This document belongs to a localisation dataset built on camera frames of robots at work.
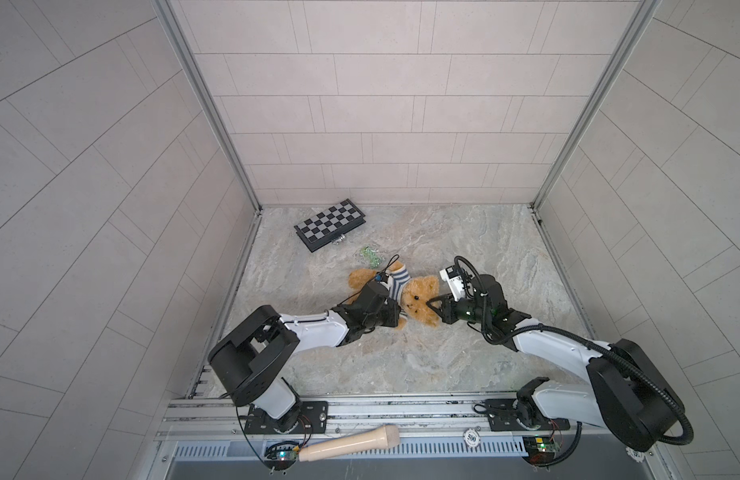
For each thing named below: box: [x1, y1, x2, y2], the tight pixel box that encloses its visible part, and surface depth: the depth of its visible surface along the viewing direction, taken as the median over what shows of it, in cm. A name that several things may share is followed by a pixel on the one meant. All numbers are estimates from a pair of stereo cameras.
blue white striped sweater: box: [389, 265, 411, 303], surface depth 86 cm
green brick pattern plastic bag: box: [360, 246, 381, 269], surface depth 104 cm
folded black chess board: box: [294, 198, 366, 253], surface depth 110 cm
